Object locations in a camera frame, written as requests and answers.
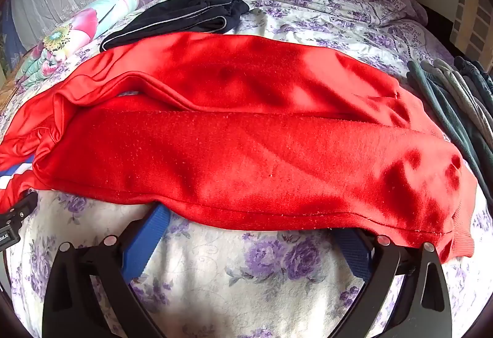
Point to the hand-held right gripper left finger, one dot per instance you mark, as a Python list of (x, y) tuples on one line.
[(148, 241)]

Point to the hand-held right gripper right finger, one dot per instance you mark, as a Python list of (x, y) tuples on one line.
[(360, 253)]

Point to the red sweatshirt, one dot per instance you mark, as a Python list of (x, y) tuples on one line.
[(231, 149)]

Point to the black folded pants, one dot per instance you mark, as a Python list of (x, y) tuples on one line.
[(185, 14)]

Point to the purple floral bedsheet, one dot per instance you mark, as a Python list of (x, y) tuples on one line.
[(231, 284)]

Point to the pile of grey green clothes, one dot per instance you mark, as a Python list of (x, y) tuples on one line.
[(450, 99)]

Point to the colourful floral rolled quilt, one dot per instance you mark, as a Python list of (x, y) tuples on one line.
[(88, 20)]

